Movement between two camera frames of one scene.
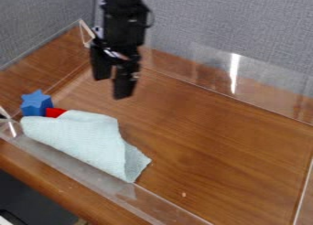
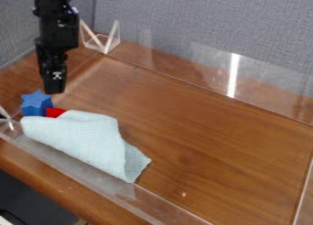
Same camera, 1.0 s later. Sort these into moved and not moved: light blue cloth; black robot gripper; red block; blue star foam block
Moved: black robot gripper
Not moved: blue star foam block; light blue cloth; red block
